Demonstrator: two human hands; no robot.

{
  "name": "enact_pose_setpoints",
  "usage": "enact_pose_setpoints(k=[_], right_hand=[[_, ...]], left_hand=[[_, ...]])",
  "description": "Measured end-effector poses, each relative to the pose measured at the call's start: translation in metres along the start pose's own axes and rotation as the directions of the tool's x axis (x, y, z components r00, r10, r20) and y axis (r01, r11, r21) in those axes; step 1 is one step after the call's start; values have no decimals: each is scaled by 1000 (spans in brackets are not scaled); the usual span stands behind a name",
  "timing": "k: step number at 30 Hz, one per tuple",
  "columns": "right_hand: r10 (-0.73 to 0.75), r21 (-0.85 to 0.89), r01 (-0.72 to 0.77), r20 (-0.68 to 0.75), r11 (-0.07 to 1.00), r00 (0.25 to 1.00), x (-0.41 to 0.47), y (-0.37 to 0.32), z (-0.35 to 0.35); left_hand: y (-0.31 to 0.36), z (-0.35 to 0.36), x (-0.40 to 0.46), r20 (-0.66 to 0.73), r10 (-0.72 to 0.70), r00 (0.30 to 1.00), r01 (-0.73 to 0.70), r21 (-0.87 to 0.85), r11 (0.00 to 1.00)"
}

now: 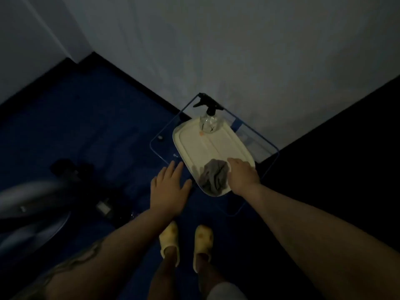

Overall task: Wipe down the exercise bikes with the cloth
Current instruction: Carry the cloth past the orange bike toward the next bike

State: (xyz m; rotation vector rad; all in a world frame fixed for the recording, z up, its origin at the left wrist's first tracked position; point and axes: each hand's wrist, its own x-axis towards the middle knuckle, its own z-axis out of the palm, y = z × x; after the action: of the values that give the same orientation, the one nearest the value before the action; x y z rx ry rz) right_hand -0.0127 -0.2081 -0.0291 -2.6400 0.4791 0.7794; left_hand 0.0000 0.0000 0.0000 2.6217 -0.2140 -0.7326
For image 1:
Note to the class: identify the light grey shorts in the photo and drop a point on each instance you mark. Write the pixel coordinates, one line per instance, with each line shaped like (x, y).
(226, 292)

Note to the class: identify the black chair base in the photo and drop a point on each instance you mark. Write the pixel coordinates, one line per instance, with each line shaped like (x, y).
(73, 171)

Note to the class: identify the clear glass side table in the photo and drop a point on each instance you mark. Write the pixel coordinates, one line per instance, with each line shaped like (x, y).
(165, 143)

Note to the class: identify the person's left middle finger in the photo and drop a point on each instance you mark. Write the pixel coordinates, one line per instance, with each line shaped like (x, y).
(170, 171)

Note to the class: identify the person's left leg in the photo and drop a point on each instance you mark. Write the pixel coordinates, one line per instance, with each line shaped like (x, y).
(164, 278)

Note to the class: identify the person's leg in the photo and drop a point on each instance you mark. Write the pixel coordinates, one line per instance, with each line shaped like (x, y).
(207, 274)
(164, 278)

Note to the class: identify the person's left thumb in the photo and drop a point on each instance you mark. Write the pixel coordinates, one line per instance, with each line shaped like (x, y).
(187, 188)

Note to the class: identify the person's right forearm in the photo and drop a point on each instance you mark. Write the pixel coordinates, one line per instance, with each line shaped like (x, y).
(315, 237)

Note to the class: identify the white plastic tray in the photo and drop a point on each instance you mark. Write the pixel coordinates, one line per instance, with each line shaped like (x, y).
(209, 146)

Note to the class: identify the person's left forearm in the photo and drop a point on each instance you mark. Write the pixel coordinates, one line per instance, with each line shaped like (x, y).
(103, 259)

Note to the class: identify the grey cloth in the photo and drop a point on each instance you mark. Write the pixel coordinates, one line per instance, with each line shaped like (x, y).
(214, 176)

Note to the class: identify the person's right hand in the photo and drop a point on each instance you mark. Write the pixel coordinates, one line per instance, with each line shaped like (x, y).
(243, 179)

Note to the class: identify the person's left hand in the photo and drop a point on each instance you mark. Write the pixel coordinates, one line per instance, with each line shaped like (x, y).
(167, 196)

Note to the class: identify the person's left little finger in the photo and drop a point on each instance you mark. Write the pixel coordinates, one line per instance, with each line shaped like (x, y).
(153, 185)

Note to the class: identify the yellow right slipper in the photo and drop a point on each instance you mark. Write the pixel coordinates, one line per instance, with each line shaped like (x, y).
(203, 243)

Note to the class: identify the yellow slipper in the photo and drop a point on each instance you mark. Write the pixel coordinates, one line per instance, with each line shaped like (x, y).
(203, 243)
(169, 239)

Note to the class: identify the person's right leg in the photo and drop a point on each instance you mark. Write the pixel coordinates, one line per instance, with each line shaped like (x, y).
(207, 274)

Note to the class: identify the yellow left slipper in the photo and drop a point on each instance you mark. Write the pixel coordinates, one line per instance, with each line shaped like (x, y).
(169, 239)

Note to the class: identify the blue tape strip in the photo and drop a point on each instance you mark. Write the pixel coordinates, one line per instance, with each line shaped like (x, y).
(236, 124)

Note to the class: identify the person's right fingers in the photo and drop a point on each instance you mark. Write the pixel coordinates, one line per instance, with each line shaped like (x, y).
(237, 163)

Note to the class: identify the clear spray bottle black trigger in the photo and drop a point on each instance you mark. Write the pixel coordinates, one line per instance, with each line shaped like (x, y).
(208, 120)

